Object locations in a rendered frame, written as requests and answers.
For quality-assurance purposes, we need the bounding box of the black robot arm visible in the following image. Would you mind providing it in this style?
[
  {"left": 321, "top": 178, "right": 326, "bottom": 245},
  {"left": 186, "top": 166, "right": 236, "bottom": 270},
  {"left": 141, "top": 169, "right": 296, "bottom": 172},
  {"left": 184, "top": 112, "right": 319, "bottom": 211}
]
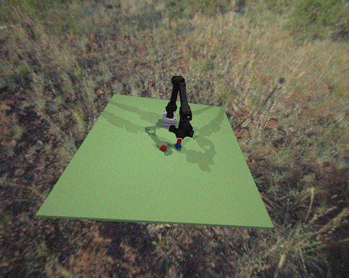
[{"left": 165, "top": 76, "right": 193, "bottom": 138}]

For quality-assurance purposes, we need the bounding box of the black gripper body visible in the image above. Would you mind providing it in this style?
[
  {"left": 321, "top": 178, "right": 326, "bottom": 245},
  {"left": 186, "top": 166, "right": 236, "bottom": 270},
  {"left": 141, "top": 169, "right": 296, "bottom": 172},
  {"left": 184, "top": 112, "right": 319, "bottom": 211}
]
[{"left": 169, "top": 124, "right": 194, "bottom": 138}]

